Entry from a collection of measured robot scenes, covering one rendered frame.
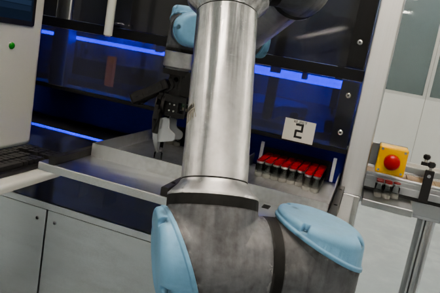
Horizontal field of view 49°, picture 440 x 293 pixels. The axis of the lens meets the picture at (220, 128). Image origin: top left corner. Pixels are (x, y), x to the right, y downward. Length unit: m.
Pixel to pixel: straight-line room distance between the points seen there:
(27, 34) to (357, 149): 1.00
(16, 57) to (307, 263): 1.14
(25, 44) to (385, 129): 4.90
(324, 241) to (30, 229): 1.34
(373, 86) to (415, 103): 4.63
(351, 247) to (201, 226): 0.18
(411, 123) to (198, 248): 5.46
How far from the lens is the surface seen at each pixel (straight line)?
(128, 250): 1.59
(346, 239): 0.59
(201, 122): 0.59
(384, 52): 1.30
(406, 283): 1.57
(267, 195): 1.10
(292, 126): 1.32
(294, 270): 0.58
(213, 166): 0.57
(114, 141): 1.34
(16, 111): 1.55
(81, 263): 1.70
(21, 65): 1.54
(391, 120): 5.92
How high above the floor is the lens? 1.21
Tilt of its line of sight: 10 degrees down
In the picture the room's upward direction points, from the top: 10 degrees clockwise
